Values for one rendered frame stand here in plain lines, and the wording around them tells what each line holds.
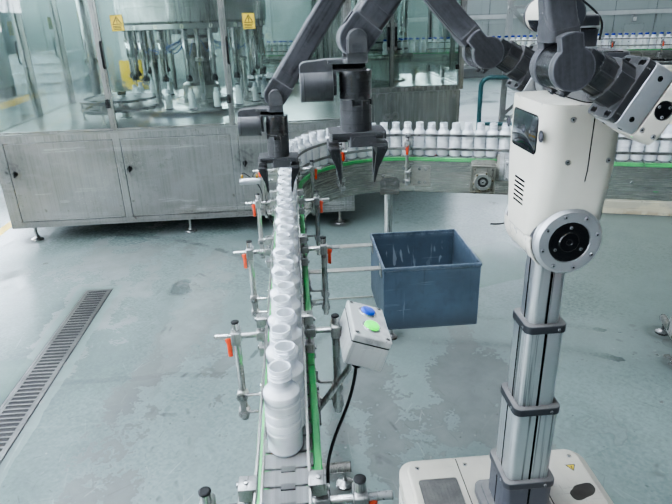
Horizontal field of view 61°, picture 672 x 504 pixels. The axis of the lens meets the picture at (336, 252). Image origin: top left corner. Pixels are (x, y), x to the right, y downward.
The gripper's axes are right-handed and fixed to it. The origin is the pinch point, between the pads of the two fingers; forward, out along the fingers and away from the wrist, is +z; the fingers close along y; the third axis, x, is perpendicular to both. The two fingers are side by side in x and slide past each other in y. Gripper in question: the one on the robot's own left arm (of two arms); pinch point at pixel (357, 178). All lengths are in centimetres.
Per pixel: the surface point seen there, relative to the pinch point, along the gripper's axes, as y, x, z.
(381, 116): 82, 540, 83
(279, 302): -16.2, -4.1, 23.1
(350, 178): 14, 175, 49
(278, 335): -16.1, -16.0, 23.5
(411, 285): 22, 55, 51
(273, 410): -17.1, -28.8, 29.5
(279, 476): -17, -33, 39
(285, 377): -14.8, -27.7, 24.2
